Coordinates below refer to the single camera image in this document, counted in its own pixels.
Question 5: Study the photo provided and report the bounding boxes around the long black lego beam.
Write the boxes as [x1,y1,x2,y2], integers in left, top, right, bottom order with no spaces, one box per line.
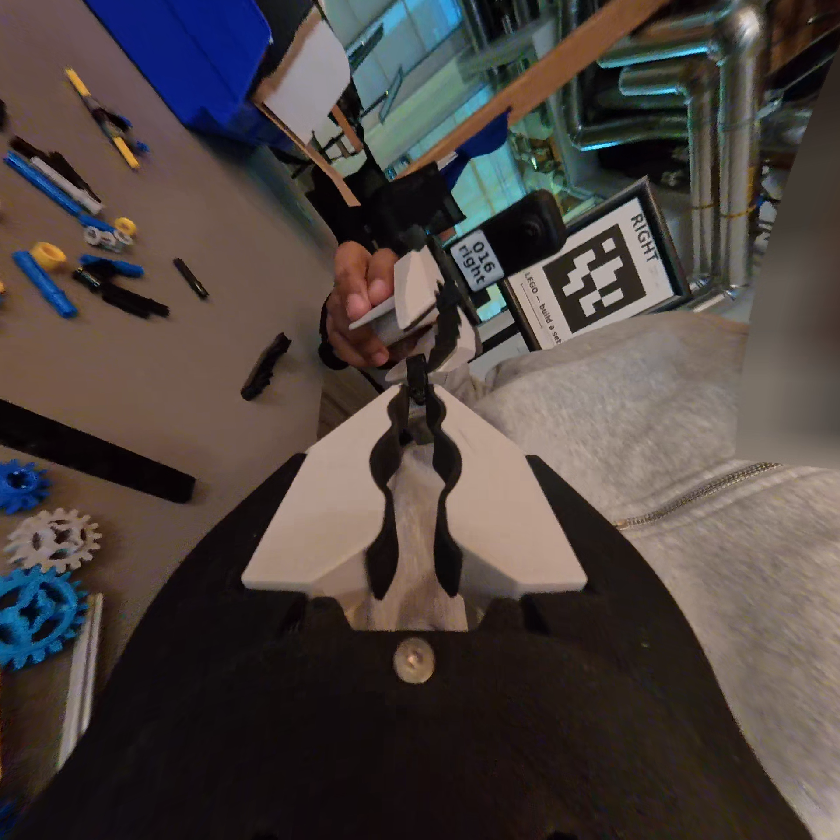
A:
[0,399,198,505]

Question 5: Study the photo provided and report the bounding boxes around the black lego connector piece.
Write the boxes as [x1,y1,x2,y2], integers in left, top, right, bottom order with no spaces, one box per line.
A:
[406,354,435,445]

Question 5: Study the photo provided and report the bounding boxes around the white lego gear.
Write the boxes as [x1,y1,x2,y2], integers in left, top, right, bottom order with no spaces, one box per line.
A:
[5,508,102,573]

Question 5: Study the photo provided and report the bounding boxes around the white flat strip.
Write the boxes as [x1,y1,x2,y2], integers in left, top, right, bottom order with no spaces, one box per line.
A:
[58,594,106,770]

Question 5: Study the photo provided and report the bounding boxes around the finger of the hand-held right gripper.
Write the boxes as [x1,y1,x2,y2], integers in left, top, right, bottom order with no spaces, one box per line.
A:
[348,251,442,332]
[386,276,484,388]

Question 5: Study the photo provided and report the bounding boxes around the silver ventilation duct pipes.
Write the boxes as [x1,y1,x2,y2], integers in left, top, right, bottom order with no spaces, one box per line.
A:
[564,0,778,299]

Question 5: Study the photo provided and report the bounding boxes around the black lego bracket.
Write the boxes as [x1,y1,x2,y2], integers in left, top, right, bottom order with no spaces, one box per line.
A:
[240,332,293,403]

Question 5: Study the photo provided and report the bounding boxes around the wooden beam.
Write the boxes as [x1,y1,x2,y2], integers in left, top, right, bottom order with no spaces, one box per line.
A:
[394,0,670,179]

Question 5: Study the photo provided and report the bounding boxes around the blue bin with tag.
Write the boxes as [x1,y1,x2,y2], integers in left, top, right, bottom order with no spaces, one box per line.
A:
[82,0,273,129]

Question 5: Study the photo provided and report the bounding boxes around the small blue lego gear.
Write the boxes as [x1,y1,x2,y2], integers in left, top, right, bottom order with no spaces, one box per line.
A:
[0,459,52,516]

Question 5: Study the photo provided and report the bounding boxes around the small lego pieces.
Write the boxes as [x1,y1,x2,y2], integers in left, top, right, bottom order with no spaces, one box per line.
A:
[0,66,211,322]

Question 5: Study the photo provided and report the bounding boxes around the person's grey hoodie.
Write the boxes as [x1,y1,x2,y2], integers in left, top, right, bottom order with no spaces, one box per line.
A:
[387,311,840,840]

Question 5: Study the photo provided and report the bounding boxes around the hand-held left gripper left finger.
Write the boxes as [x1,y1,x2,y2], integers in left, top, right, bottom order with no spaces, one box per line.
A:
[241,385,413,601]

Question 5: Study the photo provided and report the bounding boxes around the person's right hand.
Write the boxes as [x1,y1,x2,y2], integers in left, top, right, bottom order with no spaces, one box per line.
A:
[323,239,411,370]

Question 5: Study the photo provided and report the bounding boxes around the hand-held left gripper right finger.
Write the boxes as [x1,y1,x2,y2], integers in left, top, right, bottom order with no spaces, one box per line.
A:
[420,386,588,601]

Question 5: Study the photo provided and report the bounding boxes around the large blue lego gear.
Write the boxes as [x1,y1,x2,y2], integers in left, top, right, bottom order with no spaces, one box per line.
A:
[0,566,89,672]

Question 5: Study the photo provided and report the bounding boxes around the white board brown edge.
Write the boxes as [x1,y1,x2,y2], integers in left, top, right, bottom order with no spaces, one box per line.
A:
[252,7,363,207]

